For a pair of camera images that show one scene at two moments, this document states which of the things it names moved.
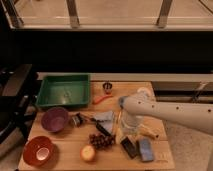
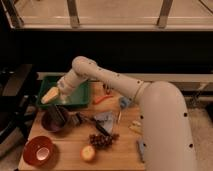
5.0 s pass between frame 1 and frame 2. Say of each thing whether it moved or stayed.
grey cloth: stayed
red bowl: stayed
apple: stayed
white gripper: moved
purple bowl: stayed
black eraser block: moved
